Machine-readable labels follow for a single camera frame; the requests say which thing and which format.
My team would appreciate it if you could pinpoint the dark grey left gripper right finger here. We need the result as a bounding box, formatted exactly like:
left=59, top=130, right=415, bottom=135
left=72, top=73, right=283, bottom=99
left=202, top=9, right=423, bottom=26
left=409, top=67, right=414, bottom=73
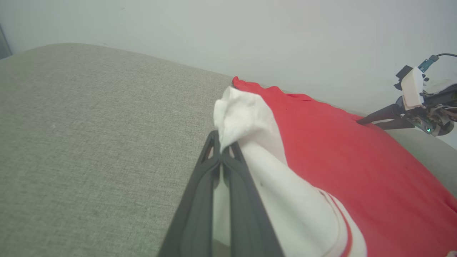
left=223, top=142, right=285, bottom=257

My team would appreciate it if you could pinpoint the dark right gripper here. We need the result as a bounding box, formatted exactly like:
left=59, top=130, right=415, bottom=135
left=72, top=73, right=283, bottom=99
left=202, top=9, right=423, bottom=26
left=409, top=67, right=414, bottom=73
left=357, top=84, right=457, bottom=136

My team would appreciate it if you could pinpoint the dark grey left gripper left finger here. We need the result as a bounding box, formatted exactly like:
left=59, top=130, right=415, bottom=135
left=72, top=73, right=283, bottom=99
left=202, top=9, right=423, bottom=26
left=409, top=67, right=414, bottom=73
left=158, top=130, right=222, bottom=257

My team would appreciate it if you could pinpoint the red and white garment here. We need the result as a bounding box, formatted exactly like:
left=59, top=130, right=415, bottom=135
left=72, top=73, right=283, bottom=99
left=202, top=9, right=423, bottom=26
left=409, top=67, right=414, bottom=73
left=213, top=76, right=457, bottom=257

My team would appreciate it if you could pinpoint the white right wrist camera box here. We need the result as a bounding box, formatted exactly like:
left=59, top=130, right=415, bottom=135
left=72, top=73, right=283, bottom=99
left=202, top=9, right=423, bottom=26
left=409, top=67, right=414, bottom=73
left=394, top=65, right=426, bottom=111

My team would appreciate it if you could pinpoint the teal right cable connector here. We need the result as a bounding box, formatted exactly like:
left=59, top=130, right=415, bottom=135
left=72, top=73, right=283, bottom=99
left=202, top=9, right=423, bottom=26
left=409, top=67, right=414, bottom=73
left=417, top=55, right=440, bottom=73

